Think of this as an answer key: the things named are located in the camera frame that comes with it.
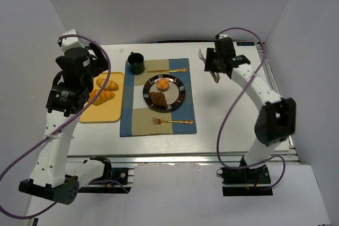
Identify striped orange croissant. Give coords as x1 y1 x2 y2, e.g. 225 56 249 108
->
88 89 115 105

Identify striped bread roll far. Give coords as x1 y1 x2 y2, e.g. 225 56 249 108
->
96 78 119 91

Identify metal tongs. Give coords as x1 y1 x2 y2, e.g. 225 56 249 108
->
198 49 220 83

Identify gold fork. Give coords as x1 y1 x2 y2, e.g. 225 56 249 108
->
152 117 194 125

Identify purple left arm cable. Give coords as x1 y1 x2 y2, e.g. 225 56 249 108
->
0 35 111 218

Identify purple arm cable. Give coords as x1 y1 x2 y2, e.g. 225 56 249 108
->
0 35 111 218
215 27 286 190

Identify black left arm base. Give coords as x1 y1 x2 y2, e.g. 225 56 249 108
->
79 167 135 194

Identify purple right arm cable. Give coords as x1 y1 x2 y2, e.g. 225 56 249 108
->
215 27 286 190

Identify blue beige placemat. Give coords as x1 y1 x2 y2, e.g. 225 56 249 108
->
120 58 197 137

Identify dark green mug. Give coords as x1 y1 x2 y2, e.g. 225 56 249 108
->
127 52 145 75

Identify brown chocolate croissant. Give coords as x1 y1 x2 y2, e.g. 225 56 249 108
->
148 92 168 109

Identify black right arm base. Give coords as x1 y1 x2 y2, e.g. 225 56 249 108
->
216 166 273 197

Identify yellow plastic tray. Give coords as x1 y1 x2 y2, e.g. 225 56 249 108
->
80 72 124 123

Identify round bread bun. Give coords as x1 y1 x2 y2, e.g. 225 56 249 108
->
157 78 170 91

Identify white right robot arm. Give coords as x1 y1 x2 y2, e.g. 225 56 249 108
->
204 37 296 170

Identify gold knife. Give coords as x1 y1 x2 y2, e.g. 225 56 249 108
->
147 68 187 73

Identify dark rimmed ceramic plate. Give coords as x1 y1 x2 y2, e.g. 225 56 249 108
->
142 74 186 112

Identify right blue logo sticker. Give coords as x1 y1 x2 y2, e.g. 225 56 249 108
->
236 42 255 47

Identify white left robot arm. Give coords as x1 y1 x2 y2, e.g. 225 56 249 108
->
19 29 112 205

